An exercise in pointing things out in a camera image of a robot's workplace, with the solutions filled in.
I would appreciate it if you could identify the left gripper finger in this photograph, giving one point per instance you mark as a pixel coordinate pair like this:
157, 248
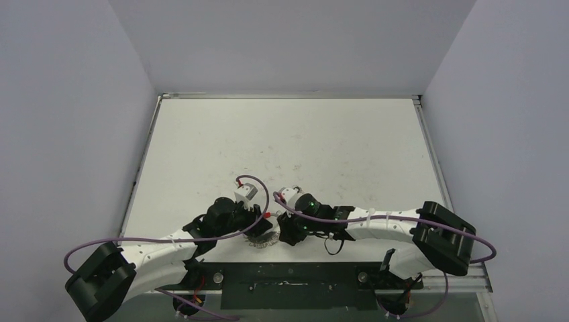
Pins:
260, 228
260, 221

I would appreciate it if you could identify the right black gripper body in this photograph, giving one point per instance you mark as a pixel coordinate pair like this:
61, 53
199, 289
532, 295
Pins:
287, 225

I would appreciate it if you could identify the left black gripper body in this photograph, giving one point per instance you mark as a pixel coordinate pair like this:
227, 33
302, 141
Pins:
241, 221

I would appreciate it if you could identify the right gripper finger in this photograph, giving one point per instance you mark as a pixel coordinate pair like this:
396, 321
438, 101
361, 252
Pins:
287, 229
297, 233

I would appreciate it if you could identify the metal keyring organizer red handle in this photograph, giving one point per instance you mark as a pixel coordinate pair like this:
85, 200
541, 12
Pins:
269, 237

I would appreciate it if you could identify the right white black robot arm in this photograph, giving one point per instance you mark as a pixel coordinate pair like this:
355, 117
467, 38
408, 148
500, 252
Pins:
430, 237

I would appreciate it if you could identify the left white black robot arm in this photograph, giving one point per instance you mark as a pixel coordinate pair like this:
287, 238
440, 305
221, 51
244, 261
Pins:
114, 274

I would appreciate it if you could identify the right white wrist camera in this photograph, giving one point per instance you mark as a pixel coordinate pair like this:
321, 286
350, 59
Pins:
290, 195

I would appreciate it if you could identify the black mounting base plate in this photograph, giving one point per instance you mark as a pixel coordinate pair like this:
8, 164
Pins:
311, 299

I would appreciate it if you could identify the aluminium frame rail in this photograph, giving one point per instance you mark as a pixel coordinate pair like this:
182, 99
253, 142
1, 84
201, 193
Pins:
462, 277

